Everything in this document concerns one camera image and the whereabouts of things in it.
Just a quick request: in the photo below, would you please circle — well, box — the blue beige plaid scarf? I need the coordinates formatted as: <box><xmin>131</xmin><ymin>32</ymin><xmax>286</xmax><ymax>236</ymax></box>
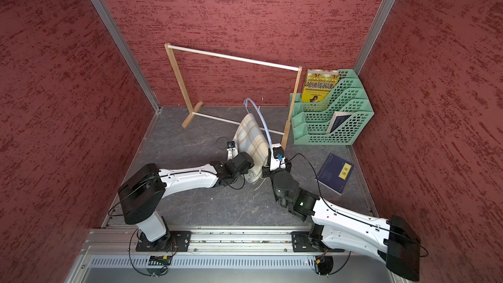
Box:
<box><xmin>233</xmin><ymin>113</ymin><xmax>269</xmax><ymax>183</ymax></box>

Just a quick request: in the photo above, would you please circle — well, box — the light blue plastic hanger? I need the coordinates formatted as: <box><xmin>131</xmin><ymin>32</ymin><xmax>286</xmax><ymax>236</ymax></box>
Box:
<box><xmin>244</xmin><ymin>98</ymin><xmax>272</xmax><ymax>148</ymax></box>

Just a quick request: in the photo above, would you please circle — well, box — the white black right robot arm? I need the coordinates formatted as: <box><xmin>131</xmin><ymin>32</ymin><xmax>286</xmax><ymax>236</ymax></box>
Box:
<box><xmin>263</xmin><ymin>161</ymin><xmax>421</xmax><ymax>282</ymax></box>

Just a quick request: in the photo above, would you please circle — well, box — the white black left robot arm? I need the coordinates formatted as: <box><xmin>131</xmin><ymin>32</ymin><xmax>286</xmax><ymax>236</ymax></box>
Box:
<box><xmin>117</xmin><ymin>152</ymin><xmax>254</xmax><ymax>247</ymax></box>

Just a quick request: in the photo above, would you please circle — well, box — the green plastic file organizer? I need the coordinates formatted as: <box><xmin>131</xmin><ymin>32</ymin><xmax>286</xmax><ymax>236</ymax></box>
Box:
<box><xmin>290</xmin><ymin>69</ymin><xmax>375</xmax><ymax>145</ymax></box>

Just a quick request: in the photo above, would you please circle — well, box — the dark blue book yellow label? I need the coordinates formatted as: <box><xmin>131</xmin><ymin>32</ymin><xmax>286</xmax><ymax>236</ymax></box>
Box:
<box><xmin>317</xmin><ymin>153</ymin><xmax>354</xmax><ymax>195</ymax></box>

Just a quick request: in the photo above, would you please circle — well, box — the wooden rack with white rods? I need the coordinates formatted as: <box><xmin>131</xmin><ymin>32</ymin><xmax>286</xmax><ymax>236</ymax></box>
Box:
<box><xmin>165</xmin><ymin>43</ymin><xmax>303</xmax><ymax>149</ymax></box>

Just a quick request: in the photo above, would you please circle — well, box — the dark book in organizer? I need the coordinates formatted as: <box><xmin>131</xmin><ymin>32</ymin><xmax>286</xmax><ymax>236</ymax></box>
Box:
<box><xmin>326</xmin><ymin>111</ymin><xmax>352</xmax><ymax>134</ymax></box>

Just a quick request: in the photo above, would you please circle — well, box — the yellow book in organizer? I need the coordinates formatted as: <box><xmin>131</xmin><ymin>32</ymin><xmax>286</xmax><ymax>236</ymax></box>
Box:
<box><xmin>301</xmin><ymin>69</ymin><xmax>341</xmax><ymax>103</ymax></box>

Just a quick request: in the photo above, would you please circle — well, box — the aluminium corner profile left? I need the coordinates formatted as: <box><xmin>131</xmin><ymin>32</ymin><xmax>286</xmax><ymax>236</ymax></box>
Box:
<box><xmin>90</xmin><ymin>0</ymin><xmax>161</xmax><ymax>113</ymax></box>

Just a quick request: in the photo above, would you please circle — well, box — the aluminium corner profile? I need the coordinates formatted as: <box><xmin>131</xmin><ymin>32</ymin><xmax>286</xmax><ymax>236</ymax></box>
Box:
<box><xmin>90</xmin><ymin>0</ymin><xmax>161</xmax><ymax>113</ymax></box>
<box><xmin>353</xmin><ymin>0</ymin><xmax>396</xmax><ymax>75</ymax></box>

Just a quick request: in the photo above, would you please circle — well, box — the aluminium corner profile right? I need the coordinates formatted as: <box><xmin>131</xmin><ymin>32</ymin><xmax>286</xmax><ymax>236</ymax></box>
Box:
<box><xmin>353</xmin><ymin>0</ymin><xmax>396</xmax><ymax>75</ymax></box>

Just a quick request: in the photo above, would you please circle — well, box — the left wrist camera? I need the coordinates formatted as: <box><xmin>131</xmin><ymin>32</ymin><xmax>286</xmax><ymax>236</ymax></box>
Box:
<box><xmin>226</xmin><ymin>141</ymin><xmax>236</xmax><ymax>150</ymax></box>

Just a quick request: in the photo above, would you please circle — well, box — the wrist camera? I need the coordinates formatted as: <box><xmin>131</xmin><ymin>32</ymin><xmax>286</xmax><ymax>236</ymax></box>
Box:
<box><xmin>226</xmin><ymin>141</ymin><xmax>236</xmax><ymax>150</ymax></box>
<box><xmin>271</xmin><ymin>144</ymin><xmax>285</xmax><ymax>161</ymax></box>

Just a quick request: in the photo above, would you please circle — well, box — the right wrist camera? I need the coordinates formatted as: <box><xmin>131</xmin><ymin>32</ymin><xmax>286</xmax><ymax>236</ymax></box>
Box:
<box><xmin>271</xmin><ymin>144</ymin><xmax>285</xmax><ymax>161</ymax></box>

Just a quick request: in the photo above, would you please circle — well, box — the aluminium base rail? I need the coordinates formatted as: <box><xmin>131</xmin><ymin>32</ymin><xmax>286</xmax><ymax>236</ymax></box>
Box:
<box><xmin>84</xmin><ymin>225</ymin><xmax>400</xmax><ymax>255</ymax></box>

